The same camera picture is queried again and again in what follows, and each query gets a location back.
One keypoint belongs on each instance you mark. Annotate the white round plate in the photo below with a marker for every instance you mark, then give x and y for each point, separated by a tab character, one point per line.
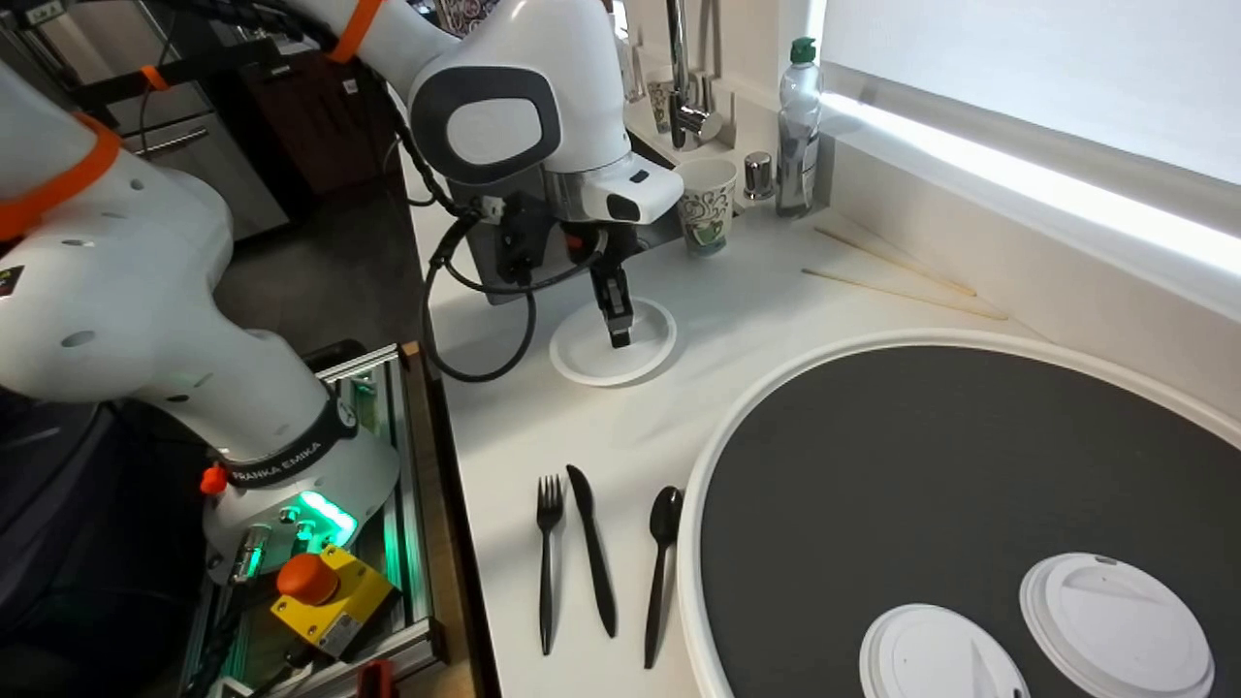
584	362

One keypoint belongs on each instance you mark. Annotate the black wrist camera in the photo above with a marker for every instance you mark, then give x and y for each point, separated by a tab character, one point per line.
524	238

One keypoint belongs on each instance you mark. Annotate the black plastic knife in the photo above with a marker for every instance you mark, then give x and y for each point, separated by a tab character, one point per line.
591	557

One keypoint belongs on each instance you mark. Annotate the small metal shaker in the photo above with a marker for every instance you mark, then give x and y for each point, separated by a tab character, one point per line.
759	175

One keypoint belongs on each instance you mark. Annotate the black plastic spoon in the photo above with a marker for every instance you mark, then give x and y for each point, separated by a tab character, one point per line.
662	543

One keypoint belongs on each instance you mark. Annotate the gray metal cabinet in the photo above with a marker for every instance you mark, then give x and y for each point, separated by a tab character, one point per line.
194	160

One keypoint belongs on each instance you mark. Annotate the clear bottle with green cap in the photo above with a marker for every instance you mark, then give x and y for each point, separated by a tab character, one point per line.
795	128

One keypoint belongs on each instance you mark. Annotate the white plastic cup lid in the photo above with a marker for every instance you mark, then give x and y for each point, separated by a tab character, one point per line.
937	658
1118	624

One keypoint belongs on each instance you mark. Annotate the black plastic fork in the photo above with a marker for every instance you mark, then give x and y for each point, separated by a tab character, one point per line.
548	557

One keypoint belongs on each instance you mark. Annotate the metal framed robot cart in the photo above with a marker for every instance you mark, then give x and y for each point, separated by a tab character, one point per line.
419	518

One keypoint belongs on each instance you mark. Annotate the dark fabric mass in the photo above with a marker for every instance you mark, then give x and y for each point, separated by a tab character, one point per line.
89	557

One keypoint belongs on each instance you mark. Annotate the round black tray white rim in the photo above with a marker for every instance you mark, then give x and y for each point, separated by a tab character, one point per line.
955	480

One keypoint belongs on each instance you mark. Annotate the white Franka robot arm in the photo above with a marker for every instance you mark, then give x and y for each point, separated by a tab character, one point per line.
119	283

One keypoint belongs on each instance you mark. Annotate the patterned paper coffee cup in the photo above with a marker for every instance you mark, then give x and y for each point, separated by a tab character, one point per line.
710	213

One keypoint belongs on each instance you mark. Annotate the chrome gooseneck faucet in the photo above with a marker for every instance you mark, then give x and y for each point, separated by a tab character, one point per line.
701	78

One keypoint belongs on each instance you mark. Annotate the yellow emergency stop box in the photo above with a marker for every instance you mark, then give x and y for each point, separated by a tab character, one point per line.
330	602

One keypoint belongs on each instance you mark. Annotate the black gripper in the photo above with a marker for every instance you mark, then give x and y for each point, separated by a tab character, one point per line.
601	251

